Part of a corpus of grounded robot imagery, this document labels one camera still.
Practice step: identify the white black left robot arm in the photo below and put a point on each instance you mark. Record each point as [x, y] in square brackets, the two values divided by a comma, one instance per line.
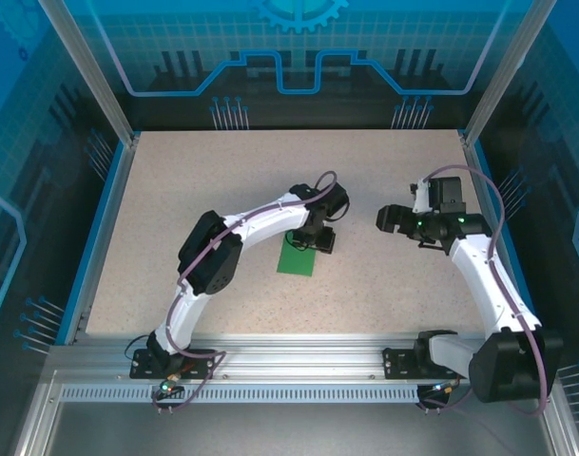
[270, 218]

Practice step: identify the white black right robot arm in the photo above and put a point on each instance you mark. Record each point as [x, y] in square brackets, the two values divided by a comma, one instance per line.
[479, 271]

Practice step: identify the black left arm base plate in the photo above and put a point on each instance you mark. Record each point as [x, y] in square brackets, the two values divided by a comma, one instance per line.
[146, 366]

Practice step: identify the small LED connector module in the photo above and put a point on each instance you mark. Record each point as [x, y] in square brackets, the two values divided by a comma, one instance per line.
[443, 388]
[167, 385]

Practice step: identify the blue printed side panel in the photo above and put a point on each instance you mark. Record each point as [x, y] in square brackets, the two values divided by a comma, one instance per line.
[23, 190]
[555, 190]

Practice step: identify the aluminium lower frame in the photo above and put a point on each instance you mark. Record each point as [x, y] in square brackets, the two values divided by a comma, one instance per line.
[39, 418]

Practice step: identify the blue printed panel with gear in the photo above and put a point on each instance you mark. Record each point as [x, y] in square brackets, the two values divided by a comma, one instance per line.
[175, 47]

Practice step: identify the aluminium frame post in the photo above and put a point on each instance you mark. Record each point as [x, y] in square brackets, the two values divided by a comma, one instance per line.
[505, 71]
[99, 76]

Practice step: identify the blue side trim strip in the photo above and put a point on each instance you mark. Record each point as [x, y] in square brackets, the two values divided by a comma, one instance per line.
[490, 180]
[93, 237]

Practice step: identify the grey metal bottom panel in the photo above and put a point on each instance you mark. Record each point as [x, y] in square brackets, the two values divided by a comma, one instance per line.
[294, 432]

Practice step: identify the green paper sheet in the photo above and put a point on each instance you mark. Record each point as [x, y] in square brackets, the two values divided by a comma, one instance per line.
[296, 263]

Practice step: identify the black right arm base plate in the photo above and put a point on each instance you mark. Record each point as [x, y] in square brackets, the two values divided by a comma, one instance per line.
[398, 365]

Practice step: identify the aluminium cross beam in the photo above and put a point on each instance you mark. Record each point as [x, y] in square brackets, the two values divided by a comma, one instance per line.
[294, 356]

